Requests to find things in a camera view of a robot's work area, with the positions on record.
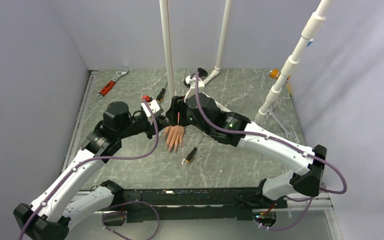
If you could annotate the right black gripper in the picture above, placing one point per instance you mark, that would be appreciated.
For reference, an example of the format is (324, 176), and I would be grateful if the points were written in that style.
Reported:
(172, 113)

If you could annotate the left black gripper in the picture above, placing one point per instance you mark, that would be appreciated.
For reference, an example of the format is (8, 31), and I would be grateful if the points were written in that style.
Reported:
(161, 122)

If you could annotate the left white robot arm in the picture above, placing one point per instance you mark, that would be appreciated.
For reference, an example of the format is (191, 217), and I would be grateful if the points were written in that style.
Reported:
(55, 212)

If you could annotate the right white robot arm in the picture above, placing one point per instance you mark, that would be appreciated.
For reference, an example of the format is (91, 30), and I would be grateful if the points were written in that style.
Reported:
(231, 128)

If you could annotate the mannequin practice hand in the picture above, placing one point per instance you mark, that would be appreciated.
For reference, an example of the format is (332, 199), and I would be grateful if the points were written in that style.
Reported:
(174, 137)

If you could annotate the black yellow screwdriver far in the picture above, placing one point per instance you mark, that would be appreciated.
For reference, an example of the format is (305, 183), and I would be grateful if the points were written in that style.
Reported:
(161, 93)

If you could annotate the black yellow screwdriver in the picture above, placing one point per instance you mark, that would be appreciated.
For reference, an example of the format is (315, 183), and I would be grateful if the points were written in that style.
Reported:
(161, 93)
(190, 156)

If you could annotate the black yellow screwdriver near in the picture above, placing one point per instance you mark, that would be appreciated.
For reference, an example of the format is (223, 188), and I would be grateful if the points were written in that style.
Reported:
(190, 156)

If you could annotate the red adjustable wrench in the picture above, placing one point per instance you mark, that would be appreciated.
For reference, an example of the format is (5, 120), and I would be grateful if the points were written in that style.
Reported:
(107, 88)

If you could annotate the orange yellow tool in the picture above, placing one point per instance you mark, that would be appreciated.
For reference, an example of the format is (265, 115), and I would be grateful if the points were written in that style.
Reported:
(275, 73)

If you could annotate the silver combination wrench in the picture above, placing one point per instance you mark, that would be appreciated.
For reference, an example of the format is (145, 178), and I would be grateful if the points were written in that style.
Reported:
(287, 133)

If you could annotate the white angled PVC pole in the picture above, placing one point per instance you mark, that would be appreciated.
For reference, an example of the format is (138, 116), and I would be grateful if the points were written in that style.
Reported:
(312, 26)

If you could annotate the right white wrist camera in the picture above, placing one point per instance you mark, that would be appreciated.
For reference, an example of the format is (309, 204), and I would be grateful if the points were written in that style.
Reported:
(195, 84)

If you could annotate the black suction mount stalk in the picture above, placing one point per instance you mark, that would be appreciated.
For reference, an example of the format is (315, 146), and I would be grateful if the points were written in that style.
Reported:
(202, 72)

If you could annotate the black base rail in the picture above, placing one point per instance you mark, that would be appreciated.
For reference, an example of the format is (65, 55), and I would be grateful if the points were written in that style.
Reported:
(240, 203)

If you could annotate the white PVC pipe frame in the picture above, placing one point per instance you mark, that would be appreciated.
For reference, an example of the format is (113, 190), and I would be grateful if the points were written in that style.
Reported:
(165, 23)

